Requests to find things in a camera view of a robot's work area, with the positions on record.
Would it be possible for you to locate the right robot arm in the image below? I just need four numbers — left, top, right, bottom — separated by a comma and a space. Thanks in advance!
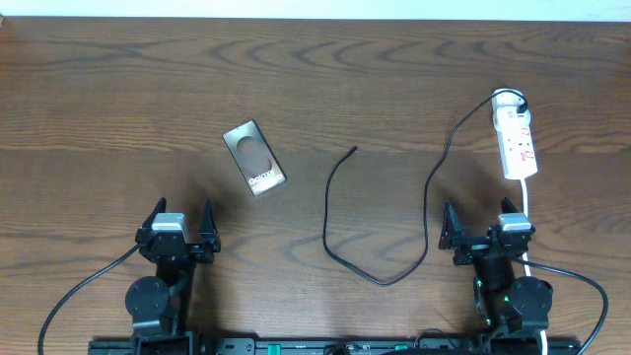
439, 198, 553, 354

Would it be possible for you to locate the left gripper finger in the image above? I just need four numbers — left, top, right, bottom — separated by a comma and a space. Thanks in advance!
141, 197, 167, 230
199, 199, 218, 247

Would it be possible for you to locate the white power strip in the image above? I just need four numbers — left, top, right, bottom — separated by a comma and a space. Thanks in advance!
491, 88, 537, 180

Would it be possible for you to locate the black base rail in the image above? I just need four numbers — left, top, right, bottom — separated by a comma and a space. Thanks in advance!
88, 336, 582, 355

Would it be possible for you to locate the black USB charging cable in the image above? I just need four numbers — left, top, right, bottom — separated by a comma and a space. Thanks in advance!
322, 93, 529, 288

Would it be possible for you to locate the Galaxy S25 Ultra smartphone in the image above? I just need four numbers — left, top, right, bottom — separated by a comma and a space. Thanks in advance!
223, 120, 287, 196

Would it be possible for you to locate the white power strip cord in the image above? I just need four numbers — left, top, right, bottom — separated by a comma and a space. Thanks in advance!
520, 177, 549, 355

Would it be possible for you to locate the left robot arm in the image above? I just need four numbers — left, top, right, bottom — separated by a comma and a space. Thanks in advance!
125, 198, 221, 354

